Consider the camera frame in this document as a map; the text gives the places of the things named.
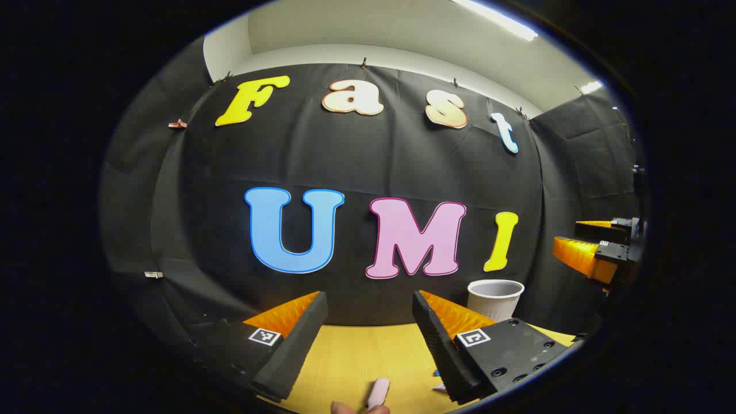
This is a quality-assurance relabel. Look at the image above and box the black backdrop cloth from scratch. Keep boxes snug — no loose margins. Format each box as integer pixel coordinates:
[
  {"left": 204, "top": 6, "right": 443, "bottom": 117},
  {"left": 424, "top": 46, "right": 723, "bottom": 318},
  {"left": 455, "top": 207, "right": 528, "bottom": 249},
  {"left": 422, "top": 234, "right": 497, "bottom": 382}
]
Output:
[{"left": 99, "top": 37, "right": 647, "bottom": 348}]

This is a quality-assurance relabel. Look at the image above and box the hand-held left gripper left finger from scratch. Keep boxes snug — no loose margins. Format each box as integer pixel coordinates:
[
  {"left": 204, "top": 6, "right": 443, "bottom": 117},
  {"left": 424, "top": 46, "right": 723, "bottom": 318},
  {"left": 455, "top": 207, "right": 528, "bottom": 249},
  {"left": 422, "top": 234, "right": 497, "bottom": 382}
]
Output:
[{"left": 189, "top": 290, "right": 329, "bottom": 403}]

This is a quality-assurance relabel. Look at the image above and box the white ribbed garbage bin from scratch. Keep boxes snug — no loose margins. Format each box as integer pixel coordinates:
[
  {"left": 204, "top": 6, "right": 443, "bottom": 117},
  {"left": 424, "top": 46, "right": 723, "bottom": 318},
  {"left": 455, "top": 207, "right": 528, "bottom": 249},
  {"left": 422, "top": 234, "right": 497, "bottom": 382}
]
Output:
[{"left": 467, "top": 279, "right": 525, "bottom": 324}]

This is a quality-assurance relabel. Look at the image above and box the small pale purple broom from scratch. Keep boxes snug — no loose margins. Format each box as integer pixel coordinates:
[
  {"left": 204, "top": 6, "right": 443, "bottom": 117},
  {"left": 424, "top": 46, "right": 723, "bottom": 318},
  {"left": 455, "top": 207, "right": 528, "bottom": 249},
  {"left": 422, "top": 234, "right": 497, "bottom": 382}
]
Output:
[{"left": 367, "top": 378, "right": 391, "bottom": 410}]

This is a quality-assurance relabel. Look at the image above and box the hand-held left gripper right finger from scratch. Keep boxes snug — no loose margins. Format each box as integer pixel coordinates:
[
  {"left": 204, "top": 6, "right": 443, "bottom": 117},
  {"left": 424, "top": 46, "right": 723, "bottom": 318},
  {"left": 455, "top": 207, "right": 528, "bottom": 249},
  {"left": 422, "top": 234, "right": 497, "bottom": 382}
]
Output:
[{"left": 412, "top": 290, "right": 571, "bottom": 405}]

